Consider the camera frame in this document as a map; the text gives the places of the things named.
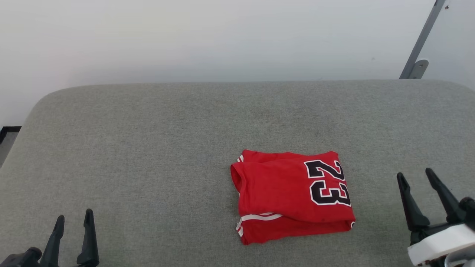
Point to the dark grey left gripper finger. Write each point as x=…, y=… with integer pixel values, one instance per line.
x=88, y=244
x=53, y=248

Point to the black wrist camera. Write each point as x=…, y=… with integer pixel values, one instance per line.
x=22, y=259
x=468, y=209

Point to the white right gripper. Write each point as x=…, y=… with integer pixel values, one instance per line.
x=441, y=244

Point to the black baseboard strip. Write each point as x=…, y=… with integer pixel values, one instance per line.
x=9, y=131

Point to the red basketball jersey garment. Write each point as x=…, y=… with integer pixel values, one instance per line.
x=282, y=193

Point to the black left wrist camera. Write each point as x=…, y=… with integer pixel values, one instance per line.
x=22, y=259

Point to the grey metal wall rail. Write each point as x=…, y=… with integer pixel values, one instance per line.
x=423, y=37

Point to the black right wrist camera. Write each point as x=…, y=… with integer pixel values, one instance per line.
x=468, y=209

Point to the round white rail bracket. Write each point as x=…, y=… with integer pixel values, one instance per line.
x=419, y=68

